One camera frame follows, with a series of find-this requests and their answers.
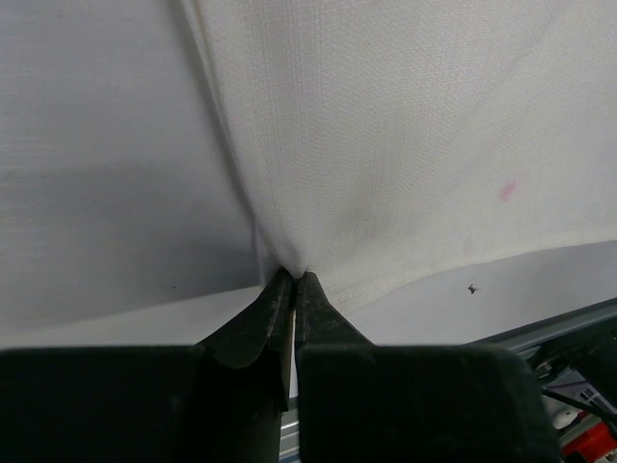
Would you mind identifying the white cloth napkin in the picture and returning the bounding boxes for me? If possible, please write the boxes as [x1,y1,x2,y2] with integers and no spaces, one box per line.
[1,1,616,326]

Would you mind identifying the aluminium front rail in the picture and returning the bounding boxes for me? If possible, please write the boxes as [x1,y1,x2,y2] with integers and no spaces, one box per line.
[279,296,617,463]

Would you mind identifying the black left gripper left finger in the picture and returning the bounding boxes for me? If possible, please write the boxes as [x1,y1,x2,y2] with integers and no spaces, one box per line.
[195,269,294,462]

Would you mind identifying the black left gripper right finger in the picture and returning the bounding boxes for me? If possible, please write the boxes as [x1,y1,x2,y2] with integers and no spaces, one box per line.
[293,272,372,462]

